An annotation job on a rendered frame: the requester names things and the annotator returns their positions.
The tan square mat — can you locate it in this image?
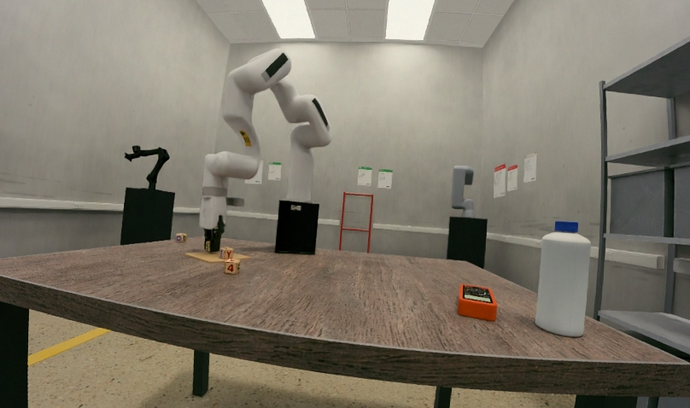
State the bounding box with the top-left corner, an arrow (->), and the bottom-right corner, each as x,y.
184,251 -> 251,264

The white bottle with blue cap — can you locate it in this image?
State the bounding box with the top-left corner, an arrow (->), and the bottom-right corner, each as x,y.
535,221 -> 591,337

